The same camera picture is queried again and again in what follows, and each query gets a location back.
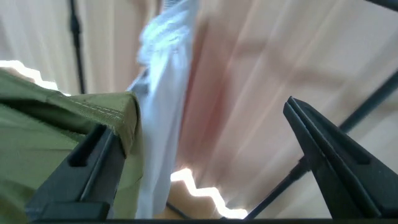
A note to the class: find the black clothes rack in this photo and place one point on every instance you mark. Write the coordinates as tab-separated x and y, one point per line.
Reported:
76	37

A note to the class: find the beige curtain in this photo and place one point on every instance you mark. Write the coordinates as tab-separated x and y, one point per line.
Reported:
264	77

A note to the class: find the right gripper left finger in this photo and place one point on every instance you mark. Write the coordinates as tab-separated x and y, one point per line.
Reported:
62	189

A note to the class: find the green garment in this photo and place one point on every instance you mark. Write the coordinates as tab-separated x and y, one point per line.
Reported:
31	140

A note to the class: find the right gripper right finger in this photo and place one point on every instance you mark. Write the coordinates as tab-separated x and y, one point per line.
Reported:
357	186

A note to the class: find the pale grey shorts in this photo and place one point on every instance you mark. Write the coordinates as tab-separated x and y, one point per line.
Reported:
164	93

